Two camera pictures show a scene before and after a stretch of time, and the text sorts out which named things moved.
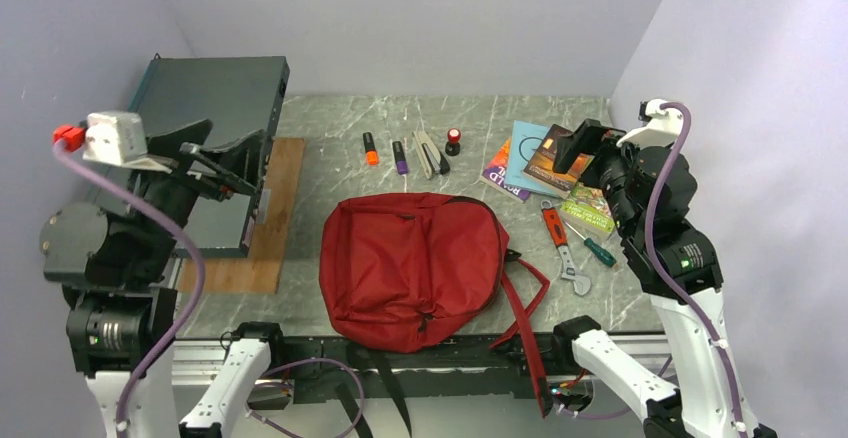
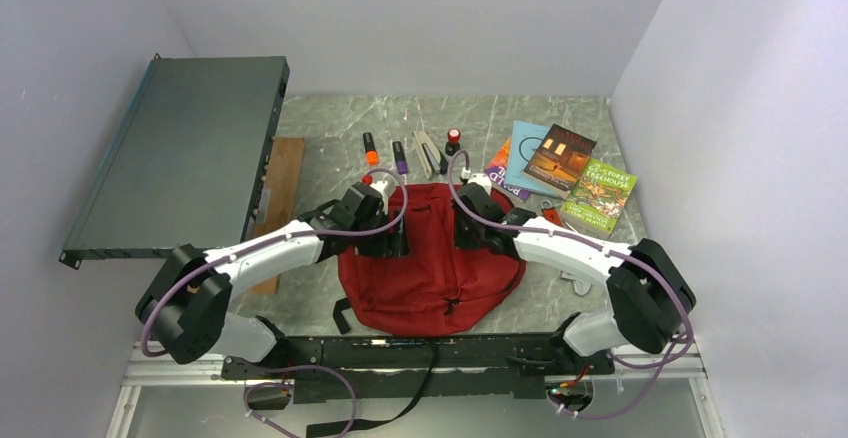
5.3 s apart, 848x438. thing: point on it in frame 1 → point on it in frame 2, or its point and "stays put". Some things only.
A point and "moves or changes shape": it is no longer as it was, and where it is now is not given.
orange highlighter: x=371 y=155 stays put
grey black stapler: x=432 y=158 stays put
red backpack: x=408 y=273 moves or changes shape
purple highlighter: x=401 y=162 stays put
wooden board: x=259 y=272 stays put
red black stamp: x=453 y=147 stays put
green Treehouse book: x=589 y=204 stays put
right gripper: x=590 y=132 → x=461 y=240
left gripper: x=238 y=162 → x=393 y=244
